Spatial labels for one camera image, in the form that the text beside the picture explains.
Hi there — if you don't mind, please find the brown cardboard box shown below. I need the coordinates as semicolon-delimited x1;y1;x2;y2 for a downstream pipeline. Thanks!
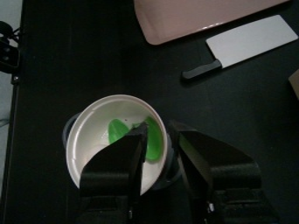
287;68;299;101

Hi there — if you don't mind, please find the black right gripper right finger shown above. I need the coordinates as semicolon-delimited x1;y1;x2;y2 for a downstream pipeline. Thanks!
170;120;280;224

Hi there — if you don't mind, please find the black clamp gear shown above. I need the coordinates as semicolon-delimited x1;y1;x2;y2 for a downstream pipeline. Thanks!
0;20;21;74

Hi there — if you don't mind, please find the green toy corn husk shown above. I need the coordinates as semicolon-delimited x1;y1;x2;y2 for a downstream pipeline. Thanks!
107;115;164;162

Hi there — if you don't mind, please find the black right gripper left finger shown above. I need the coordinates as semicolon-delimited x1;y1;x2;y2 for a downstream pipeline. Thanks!
79;122;149;224

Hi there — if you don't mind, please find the toy cleaver with black handle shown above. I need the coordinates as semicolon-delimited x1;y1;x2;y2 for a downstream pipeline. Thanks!
182;14;299;81

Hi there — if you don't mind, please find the pink cutting board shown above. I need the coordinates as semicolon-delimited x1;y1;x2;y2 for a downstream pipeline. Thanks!
133;0;291;46

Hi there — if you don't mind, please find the white bowl with dark rim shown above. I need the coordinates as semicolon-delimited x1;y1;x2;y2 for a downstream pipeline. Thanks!
61;94;183;197

